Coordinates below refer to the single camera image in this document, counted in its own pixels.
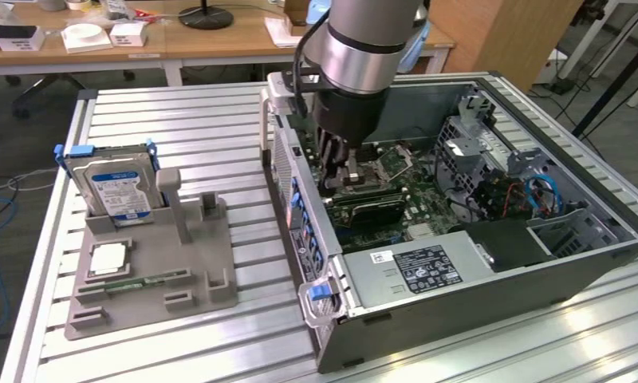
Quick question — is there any small white box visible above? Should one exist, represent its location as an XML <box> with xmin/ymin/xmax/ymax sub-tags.
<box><xmin>108</xmin><ymin>22</ymin><xmax>149</xmax><ymax>48</ymax></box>

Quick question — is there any black camera cable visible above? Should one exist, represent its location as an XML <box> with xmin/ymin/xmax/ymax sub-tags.
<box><xmin>292</xmin><ymin>15</ymin><xmax>330</xmax><ymax>119</ymax></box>

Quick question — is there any white paper booklet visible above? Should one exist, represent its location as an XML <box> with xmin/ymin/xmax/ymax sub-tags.
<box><xmin>264</xmin><ymin>15</ymin><xmax>308</xmax><ymax>49</ymax></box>

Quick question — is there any white square holder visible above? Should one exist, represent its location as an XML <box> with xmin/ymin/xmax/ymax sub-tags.
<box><xmin>61</xmin><ymin>22</ymin><xmax>113</xmax><ymax>54</ymax></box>

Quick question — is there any hard disk in blue carrier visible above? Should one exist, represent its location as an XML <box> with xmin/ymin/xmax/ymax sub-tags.
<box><xmin>52</xmin><ymin>138</ymin><xmax>164</xmax><ymax>228</ymax></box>

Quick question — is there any silver CPU chip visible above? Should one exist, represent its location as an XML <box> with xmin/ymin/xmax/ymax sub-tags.
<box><xmin>88</xmin><ymin>243</ymin><xmax>129</xmax><ymax>274</ymax></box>

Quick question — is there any black round lamp base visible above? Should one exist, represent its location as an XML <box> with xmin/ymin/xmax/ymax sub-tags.
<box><xmin>177</xmin><ymin>0</ymin><xmax>235</xmax><ymax>31</ymax></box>

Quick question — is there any brown cardboard box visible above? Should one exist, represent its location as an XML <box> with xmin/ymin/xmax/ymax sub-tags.
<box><xmin>284</xmin><ymin>0</ymin><xmax>314</xmax><ymax>27</ymax></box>

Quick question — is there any black stand pole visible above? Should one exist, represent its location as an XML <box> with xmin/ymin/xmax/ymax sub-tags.
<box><xmin>572</xmin><ymin>35</ymin><xmax>638</xmax><ymax>139</ymax></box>

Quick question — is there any wooden desk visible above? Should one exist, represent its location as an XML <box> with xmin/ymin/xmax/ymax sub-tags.
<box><xmin>0</xmin><ymin>0</ymin><xmax>458</xmax><ymax>77</ymax></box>

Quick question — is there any grey open PC case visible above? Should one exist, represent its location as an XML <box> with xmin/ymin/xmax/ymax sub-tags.
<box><xmin>259</xmin><ymin>70</ymin><xmax>638</xmax><ymax>374</ymax></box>

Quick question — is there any black power strip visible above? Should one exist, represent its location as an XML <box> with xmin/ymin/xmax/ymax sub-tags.
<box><xmin>546</xmin><ymin>79</ymin><xmax>578</xmax><ymax>95</ymax></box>

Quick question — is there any wooden cabinet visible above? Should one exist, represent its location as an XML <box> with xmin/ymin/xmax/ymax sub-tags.
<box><xmin>430</xmin><ymin>0</ymin><xmax>586</xmax><ymax>87</ymax></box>

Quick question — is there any grey printed parts rack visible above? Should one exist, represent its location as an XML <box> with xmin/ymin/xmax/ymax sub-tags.
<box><xmin>63</xmin><ymin>167</ymin><xmax>241</xmax><ymax>342</ymax></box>

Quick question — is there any white floor cable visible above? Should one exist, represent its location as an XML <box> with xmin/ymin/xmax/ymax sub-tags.
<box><xmin>0</xmin><ymin>167</ymin><xmax>60</xmax><ymax>192</ymax></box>

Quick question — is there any green RAM stick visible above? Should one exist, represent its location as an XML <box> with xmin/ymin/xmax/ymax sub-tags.
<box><xmin>79</xmin><ymin>274</ymin><xmax>191</xmax><ymax>294</ymax></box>

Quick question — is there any NVIDIA graphics card black fan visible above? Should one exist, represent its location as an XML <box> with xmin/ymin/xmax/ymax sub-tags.
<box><xmin>321</xmin><ymin>191</ymin><xmax>409</xmax><ymax>229</ymax></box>

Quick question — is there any black wire bundle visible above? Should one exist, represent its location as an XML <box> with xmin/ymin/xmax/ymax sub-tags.
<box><xmin>446</xmin><ymin>171</ymin><xmax>533</xmax><ymax>223</ymax></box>

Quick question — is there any clear plastic bag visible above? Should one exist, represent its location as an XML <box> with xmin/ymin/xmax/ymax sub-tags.
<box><xmin>100</xmin><ymin>0</ymin><xmax>140</xmax><ymax>19</ymax></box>

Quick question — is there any grey power supply unit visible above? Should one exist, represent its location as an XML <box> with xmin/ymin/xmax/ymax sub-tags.
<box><xmin>342</xmin><ymin>231</ymin><xmax>496</xmax><ymax>308</ymax></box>

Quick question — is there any silver socket cover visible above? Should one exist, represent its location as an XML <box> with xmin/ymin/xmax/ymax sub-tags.
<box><xmin>377</xmin><ymin>145</ymin><xmax>421</xmax><ymax>179</ymax></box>

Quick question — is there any green Dell motherboard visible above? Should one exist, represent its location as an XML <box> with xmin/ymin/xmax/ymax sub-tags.
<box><xmin>302</xmin><ymin>135</ymin><xmax>480</xmax><ymax>255</ymax></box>

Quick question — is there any white box black lid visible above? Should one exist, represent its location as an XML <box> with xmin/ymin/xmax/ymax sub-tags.
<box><xmin>0</xmin><ymin>24</ymin><xmax>47</xmax><ymax>52</ymax></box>

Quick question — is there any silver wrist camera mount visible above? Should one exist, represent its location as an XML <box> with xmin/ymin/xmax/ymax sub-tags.
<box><xmin>267</xmin><ymin>70</ymin><xmax>324</xmax><ymax>108</ymax></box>

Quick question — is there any grey metal disk bay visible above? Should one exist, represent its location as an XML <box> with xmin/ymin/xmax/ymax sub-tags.
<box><xmin>525</xmin><ymin>207</ymin><xmax>638</xmax><ymax>260</ymax></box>

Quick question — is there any RAM slot with white clips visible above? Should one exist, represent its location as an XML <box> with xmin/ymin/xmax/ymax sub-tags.
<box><xmin>350</xmin><ymin>185</ymin><xmax>409</xmax><ymax>197</ymax></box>

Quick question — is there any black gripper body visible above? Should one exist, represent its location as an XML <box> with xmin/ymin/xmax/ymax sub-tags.
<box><xmin>312</xmin><ymin>89</ymin><xmax>388</xmax><ymax>144</ymax></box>

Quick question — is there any blue data wire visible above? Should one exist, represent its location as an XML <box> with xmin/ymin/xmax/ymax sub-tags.
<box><xmin>521</xmin><ymin>173</ymin><xmax>566</xmax><ymax>219</ymax></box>

